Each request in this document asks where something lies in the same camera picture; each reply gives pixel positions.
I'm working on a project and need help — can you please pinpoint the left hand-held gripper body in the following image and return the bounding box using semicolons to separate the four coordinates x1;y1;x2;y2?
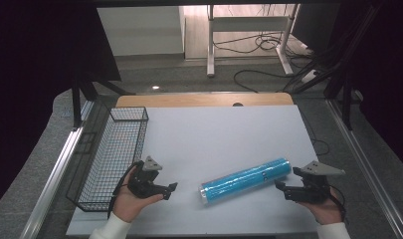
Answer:
127;155;170;200

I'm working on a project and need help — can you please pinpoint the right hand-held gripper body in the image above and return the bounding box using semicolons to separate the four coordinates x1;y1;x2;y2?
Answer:
284;160;346;205

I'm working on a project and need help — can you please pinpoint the blue plastic-wrapped roll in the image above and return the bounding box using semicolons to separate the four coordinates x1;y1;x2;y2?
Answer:
198;156;293;206

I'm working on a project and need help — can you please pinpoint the person's left hand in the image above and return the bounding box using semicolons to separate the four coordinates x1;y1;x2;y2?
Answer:
111;165;164;224

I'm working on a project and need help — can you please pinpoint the person's right hand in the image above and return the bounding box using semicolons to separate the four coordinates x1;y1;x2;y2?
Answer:
296;188;344;226

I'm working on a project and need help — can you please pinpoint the white table mat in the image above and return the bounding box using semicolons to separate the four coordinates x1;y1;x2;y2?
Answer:
66;104;320;237

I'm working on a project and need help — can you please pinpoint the black metal stand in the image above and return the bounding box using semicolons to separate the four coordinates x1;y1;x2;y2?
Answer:
70;71;137;129
322;66;360;131

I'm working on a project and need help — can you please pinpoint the white power strip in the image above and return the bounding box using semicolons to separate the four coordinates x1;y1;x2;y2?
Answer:
301;69;320;85

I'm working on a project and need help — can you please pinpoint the white cabinet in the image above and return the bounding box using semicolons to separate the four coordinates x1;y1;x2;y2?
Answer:
96;6;187;58

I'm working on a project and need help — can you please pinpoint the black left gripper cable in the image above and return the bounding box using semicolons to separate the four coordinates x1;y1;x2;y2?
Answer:
106;161;141;220

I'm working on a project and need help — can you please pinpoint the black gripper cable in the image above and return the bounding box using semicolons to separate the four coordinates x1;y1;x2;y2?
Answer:
327;183;350;224
106;161;141;220

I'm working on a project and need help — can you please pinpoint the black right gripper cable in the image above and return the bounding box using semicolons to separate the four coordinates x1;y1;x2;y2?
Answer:
327;183;350;224

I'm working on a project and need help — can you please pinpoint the thin black cable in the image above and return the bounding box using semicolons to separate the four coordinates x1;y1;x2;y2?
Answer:
298;108;331;157

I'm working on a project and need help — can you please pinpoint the black wire basket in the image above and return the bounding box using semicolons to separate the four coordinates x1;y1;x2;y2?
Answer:
66;106;150;213

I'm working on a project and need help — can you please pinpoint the aluminium rail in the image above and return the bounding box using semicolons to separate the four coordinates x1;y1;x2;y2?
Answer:
19;99;96;239
325;99;403;239

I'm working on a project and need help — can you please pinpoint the black floor cable bundle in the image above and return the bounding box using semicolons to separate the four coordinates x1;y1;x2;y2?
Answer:
212;30;311;55

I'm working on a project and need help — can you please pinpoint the white desk frame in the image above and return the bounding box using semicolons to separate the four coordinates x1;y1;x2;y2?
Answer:
206;3;302;79

